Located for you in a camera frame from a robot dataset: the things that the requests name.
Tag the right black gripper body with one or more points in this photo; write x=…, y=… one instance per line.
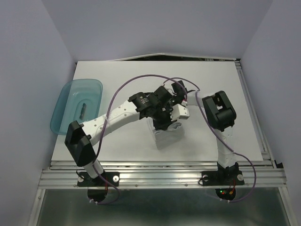
x=175, y=100

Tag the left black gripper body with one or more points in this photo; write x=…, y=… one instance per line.
x=161, y=118

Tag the white skirt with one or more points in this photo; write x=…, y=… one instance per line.
x=165, y=138

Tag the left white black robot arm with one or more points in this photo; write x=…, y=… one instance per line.
x=81, y=137

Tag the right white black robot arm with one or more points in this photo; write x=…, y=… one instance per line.
x=219, y=114

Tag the teal plastic bin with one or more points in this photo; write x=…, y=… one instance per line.
x=79, y=101

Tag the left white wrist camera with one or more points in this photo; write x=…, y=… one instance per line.
x=179, y=112

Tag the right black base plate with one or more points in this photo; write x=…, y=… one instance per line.
x=219, y=178

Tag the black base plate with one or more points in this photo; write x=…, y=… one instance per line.
x=219, y=178
x=110, y=179

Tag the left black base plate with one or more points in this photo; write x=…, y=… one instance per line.
x=110, y=179

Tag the aluminium frame rail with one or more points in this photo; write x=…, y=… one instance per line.
x=160, y=174

